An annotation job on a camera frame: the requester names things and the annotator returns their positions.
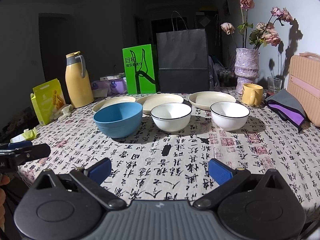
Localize blue bowl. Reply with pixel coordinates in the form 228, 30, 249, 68
93, 102, 143, 139

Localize cream plate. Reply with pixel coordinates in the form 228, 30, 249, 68
92, 96, 136, 113
188, 91, 236, 111
137, 94, 184, 115

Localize person's hand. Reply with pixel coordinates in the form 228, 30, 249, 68
0, 175, 10, 230

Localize crumpled yellow wrapper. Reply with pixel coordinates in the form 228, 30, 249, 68
10, 127, 37, 143

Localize yellow snack pouch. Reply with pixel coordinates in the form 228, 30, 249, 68
30, 79, 66, 126

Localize calligraphy print tablecloth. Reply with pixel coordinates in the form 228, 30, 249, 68
18, 105, 319, 222

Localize white bowl black rim right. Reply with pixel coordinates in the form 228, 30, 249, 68
210, 101, 250, 132

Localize white bowl black rim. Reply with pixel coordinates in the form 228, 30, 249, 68
210, 101, 250, 132
150, 102, 192, 133

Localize white bowl black rim middle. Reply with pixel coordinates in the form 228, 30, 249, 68
150, 102, 192, 133

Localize yellow thermos jug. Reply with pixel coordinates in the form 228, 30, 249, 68
65, 51, 94, 108

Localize purple tissue packs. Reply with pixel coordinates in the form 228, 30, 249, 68
91, 77, 127, 98

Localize yellow mug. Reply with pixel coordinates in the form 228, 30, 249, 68
241, 83, 263, 106

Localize grey purple folded cloth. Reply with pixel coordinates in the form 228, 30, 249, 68
264, 89, 306, 133

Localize small white box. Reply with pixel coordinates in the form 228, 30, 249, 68
100, 73, 125, 81

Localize clear drinking glass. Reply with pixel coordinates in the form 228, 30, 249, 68
267, 76, 283, 95

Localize purple textured vase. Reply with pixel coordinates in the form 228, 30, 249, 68
234, 48, 259, 94

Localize green box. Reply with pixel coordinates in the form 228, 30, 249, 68
122, 44, 158, 94

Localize black paper bag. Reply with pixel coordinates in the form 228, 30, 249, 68
156, 10, 210, 94

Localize pink ribbed case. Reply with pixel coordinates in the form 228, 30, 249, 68
287, 52, 320, 127

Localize dried pink roses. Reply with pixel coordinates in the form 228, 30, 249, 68
221, 0, 293, 50

